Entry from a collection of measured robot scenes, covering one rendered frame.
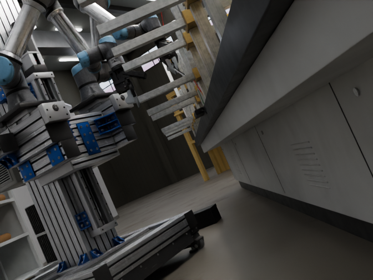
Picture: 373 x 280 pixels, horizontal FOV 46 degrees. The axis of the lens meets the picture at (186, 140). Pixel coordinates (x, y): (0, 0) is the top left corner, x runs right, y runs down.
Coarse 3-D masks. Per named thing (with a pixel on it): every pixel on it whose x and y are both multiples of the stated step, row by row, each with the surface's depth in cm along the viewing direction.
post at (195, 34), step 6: (180, 6) 159; (180, 12) 161; (192, 30) 158; (198, 30) 158; (192, 36) 158; (198, 36) 158; (198, 42) 158; (204, 42) 158; (198, 48) 158; (204, 48) 158; (204, 54) 158; (204, 60) 158; (210, 60) 158; (204, 66) 161; (210, 66) 157; (210, 72) 157; (210, 78) 159
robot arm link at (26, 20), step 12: (24, 0) 200; (36, 0) 199; (48, 0) 204; (24, 12) 199; (36, 12) 202; (24, 24) 199; (12, 36) 198; (24, 36) 199; (12, 48) 197; (24, 48) 202; (0, 60) 193; (12, 60) 196; (0, 72) 193; (12, 72) 194; (0, 84) 197; (12, 84) 202
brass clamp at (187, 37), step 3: (183, 33) 176; (186, 33) 176; (189, 33) 176; (183, 36) 178; (186, 36) 176; (189, 36) 176; (186, 39) 176; (189, 39) 176; (192, 39) 176; (186, 42) 176; (189, 42) 176; (192, 42) 177; (186, 45) 180; (189, 45) 179; (192, 45) 181; (186, 48) 185
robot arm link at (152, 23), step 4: (152, 16) 229; (156, 16) 231; (144, 20) 231; (148, 20) 229; (152, 20) 229; (156, 20) 230; (144, 24) 231; (148, 24) 230; (152, 24) 229; (156, 24) 229; (160, 24) 232; (144, 28) 232; (148, 28) 230; (152, 28) 229; (156, 28) 229
